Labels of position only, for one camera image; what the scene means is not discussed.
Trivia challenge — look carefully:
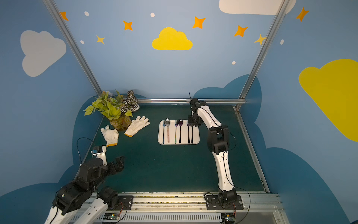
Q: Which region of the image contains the white glove left of vase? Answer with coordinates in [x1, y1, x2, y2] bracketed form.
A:
[100, 126, 119, 147]

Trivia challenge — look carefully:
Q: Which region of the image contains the glass vase with plants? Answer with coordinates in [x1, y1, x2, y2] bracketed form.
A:
[84, 90, 140, 131]

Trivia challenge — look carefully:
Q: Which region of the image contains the silver spoon pink handle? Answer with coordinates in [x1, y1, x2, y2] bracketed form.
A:
[165, 118, 171, 143]

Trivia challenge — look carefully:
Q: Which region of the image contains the aluminium back rail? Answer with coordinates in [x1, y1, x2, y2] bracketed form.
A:
[136, 97, 247, 105]

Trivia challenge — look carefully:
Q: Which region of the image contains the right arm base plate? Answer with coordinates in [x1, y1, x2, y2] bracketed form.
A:
[204, 193, 244, 211]

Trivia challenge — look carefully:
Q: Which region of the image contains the blue metal fork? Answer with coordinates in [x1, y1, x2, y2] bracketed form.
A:
[162, 120, 166, 145]

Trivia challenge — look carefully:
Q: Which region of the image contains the left corner aluminium post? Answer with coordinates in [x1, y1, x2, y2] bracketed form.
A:
[43, 0, 102, 95]

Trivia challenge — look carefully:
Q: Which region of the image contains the rainbow iridescent fork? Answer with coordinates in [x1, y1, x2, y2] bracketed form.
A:
[174, 120, 178, 144]

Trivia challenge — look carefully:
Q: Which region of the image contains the white glove right of vase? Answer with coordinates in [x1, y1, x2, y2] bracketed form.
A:
[125, 116, 150, 137]

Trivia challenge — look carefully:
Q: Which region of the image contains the white rectangular tray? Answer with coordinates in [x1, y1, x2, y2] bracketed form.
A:
[158, 120, 200, 145]

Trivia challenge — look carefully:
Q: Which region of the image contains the white glove of vase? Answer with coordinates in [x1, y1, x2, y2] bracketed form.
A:
[125, 116, 150, 137]
[100, 126, 119, 147]

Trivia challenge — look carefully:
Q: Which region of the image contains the right aluminium side rail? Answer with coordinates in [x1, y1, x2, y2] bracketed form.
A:
[234, 106, 271, 194]

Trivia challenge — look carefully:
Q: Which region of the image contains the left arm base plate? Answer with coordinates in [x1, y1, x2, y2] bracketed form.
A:
[107, 195, 134, 211]

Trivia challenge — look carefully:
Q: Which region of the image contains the corner aluminium post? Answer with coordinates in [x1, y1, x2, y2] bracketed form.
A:
[43, 0, 102, 95]
[239, 0, 290, 99]

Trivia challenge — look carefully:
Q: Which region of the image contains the right corner aluminium post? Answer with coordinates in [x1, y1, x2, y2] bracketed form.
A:
[239, 0, 290, 99]

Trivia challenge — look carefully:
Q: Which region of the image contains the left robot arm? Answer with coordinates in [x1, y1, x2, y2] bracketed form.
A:
[45, 156, 125, 224]

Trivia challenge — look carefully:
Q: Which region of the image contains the aluminium front rail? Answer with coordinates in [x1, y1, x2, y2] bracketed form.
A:
[119, 191, 285, 213]

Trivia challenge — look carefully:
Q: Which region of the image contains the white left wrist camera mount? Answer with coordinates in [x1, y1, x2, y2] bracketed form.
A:
[91, 146, 107, 166]

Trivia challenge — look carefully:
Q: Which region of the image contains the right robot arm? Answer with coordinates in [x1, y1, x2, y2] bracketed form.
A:
[189, 98, 237, 207]

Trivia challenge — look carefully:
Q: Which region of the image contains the purple metal fork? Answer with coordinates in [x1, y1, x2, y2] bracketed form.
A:
[186, 120, 190, 144]

